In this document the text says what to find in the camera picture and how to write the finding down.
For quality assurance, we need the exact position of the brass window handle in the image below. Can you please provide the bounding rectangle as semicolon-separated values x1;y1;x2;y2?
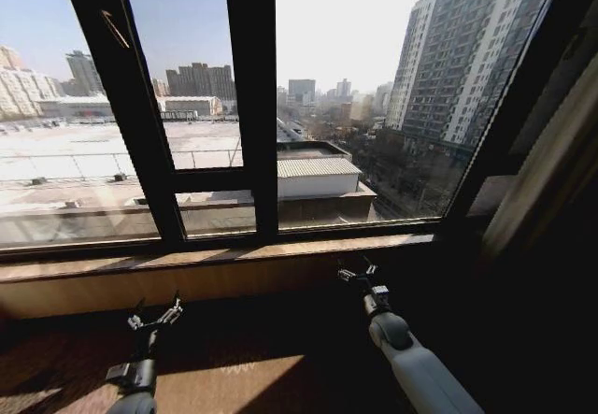
100;8;132;50

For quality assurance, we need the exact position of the low building corrugated roof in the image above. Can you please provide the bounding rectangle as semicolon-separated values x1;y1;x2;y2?
276;140;378;223

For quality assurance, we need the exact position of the beige fabric curtain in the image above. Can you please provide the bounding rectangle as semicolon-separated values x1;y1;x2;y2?
480;49;598;265

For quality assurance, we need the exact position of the tall grey apartment building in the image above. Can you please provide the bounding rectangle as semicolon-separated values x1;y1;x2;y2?
382;0;562;153

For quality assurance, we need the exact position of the wooden window sill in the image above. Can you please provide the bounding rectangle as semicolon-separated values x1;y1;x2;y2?
0;232;438;321

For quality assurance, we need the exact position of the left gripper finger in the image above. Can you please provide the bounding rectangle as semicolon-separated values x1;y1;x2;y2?
156;291;184;327
126;296;147;332

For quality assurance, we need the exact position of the black window frame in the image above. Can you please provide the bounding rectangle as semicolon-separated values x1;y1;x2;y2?
0;0;580;265

